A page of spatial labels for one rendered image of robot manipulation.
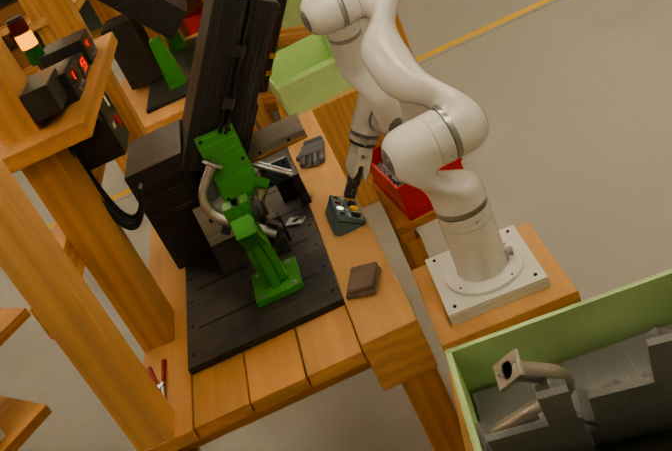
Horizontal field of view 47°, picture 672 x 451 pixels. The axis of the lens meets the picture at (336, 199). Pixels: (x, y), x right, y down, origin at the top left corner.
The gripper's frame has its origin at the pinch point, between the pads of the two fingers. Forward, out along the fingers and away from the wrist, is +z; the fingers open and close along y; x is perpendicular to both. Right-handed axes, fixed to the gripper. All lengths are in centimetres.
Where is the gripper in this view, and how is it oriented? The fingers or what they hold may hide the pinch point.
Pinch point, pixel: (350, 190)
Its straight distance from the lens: 226.2
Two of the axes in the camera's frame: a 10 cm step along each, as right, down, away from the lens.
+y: -1.8, -4.1, 8.9
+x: -9.6, -1.2, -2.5
